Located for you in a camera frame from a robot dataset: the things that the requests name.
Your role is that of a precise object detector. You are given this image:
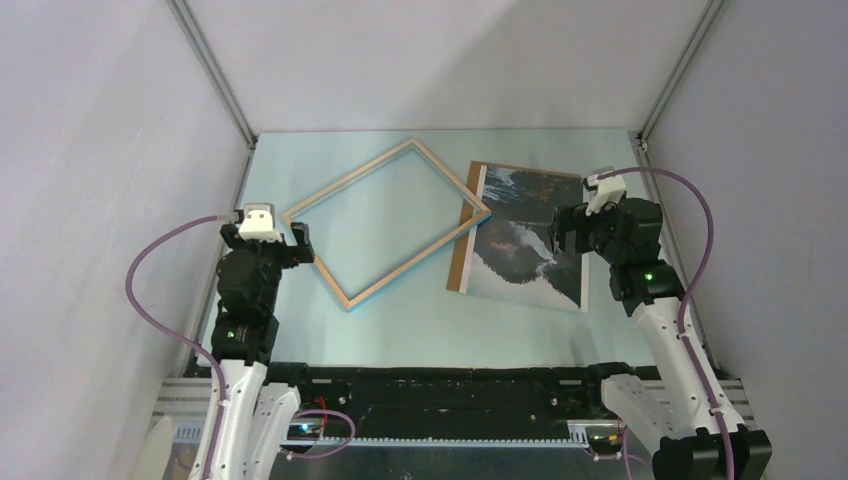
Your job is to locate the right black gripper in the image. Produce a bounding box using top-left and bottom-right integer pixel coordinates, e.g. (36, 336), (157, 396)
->
(544, 198), (626, 265)

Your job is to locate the light wooden picture frame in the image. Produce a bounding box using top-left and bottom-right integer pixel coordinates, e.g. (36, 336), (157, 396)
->
(282, 138), (491, 311)

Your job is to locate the landscape photo print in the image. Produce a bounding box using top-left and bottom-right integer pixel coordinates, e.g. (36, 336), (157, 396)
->
(446, 161), (589, 313)

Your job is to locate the brown fibreboard backing board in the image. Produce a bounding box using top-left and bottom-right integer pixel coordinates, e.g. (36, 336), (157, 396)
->
(445, 160), (583, 293)

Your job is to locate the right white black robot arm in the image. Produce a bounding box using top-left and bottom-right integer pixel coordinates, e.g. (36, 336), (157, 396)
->
(548, 198), (772, 479)

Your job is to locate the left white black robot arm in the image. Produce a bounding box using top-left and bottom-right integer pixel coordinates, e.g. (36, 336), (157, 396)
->
(189, 218), (316, 479)

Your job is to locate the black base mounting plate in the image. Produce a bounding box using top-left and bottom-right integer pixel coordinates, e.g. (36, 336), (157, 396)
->
(268, 362), (634, 442)

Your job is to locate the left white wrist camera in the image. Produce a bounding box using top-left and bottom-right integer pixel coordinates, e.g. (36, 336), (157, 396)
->
(238, 203), (283, 243)

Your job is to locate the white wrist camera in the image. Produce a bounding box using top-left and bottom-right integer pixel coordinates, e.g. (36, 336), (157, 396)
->
(238, 203), (283, 243)
(583, 167), (627, 216)

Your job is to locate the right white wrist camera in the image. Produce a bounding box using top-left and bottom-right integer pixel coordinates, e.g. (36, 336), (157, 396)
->
(583, 167), (627, 216)

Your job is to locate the aluminium rail frame front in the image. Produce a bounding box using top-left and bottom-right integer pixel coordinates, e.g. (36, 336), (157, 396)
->
(152, 376), (757, 465)

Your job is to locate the right aluminium corner post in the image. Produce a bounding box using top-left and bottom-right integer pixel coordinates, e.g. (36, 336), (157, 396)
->
(636, 0), (726, 149)

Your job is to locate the aluminium corner post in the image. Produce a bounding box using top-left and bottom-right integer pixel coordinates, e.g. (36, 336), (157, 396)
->
(166, 0), (257, 149)
(636, 0), (726, 149)

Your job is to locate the left aluminium corner post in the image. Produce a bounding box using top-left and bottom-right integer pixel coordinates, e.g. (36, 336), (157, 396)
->
(166, 0), (257, 149)

